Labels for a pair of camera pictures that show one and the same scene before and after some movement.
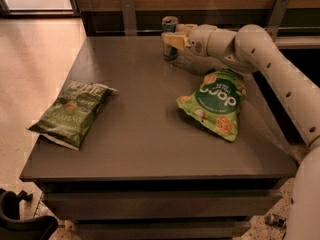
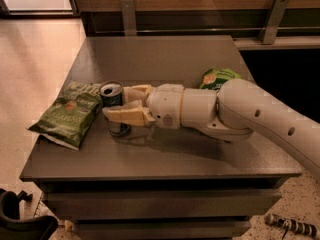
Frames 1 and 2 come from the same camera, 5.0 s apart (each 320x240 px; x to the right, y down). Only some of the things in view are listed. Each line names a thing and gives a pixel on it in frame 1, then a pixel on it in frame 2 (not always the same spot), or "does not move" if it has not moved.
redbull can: [169, 25] to [111, 95]
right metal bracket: [277, 14] does not move
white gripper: [199, 40] to [165, 104]
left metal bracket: [129, 16] does not move
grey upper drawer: [163, 204] does not move
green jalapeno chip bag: [70, 116] does not move
